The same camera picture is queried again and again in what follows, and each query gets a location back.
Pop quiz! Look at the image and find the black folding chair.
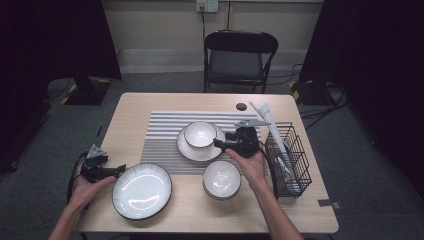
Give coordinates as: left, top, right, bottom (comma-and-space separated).
203, 29, 279, 94

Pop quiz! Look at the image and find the hand-held gripper cable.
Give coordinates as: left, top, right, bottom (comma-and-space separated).
66, 151, 89, 204
258, 143, 280, 201

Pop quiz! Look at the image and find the white bowl dark rim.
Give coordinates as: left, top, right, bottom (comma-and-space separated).
183, 120, 218, 149
202, 160, 242, 201

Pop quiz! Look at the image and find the white ceramic spoon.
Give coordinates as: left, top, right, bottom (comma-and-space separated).
273, 155, 302, 195

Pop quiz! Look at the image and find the striped brown white placemat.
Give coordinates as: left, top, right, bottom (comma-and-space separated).
139, 110, 269, 176

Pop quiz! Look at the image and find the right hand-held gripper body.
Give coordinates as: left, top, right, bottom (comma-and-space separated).
225, 118, 272, 159

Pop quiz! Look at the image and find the grey floor tape piece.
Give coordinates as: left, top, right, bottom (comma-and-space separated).
317, 198, 342, 210

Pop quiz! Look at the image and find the black stand base yellow tape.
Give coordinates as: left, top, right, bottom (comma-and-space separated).
288, 79, 336, 107
60, 75, 113, 107

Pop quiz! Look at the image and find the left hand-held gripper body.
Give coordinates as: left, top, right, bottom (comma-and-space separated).
79, 144, 116, 183

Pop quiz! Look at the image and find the black socket cable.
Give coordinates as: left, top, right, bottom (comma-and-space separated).
199, 5, 207, 44

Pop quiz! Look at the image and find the white ribbed plate dark rim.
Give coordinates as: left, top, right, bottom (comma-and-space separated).
176, 123, 227, 163
111, 162, 173, 222

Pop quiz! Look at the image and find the white wall socket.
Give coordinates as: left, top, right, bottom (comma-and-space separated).
195, 0, 220, 14

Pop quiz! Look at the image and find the black wire basket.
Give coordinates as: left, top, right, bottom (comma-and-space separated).
264, 121, 313, 200

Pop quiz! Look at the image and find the black floor cable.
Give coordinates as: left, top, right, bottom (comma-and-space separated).
299, 84, 350, 131

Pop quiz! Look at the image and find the grey round floor plate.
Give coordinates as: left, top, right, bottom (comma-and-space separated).
46, 77, 76, 103

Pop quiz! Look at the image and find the person's left hand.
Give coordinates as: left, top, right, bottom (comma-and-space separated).
68, 166, 117, 208

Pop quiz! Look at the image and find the person's right hand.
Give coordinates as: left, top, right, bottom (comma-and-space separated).
224, 143, 268, 193

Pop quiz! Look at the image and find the black curtain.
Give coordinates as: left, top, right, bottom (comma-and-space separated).
298, 0, 424, 201
0, 0, 123, 174

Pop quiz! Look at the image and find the left hand-held gripper cable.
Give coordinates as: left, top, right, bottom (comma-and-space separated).
66, 151, 89, 204

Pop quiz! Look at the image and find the right hand-held gripper cable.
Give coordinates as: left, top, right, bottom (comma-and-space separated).
258, 143, 280, 201

